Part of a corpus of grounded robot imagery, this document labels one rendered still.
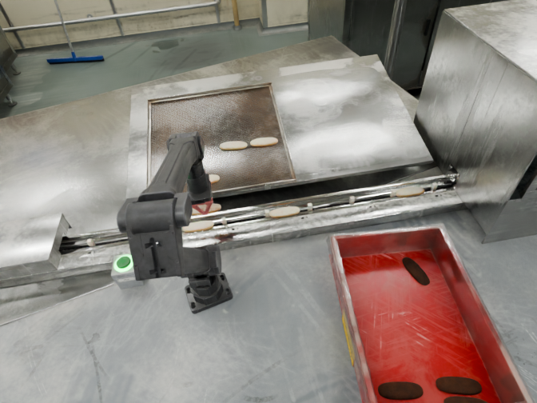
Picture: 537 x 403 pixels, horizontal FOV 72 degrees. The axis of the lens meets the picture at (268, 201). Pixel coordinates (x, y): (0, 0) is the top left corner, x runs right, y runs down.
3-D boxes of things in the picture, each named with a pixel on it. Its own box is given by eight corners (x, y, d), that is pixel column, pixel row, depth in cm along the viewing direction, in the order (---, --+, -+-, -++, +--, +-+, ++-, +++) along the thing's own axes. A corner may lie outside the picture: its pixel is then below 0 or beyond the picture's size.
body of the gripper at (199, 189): (209, 177, 111) (204, 158, 106) (212, 201, 104) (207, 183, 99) (188, 181, 111) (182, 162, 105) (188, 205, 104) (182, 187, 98)
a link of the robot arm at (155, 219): (118, 289, 56) (184, 281, 56) (115, 201, 59) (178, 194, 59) (185, 278, 100) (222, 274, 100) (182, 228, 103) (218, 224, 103)
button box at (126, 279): (121, 297, 110) (107, 277, 102) (125, 273, 116) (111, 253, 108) (149, 292, 111) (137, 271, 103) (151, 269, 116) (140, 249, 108)
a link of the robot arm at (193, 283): (192, 291, 99) (212, 289, 99) (183, 269, 91) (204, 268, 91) (193, 261, 105) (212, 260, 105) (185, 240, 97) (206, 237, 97)
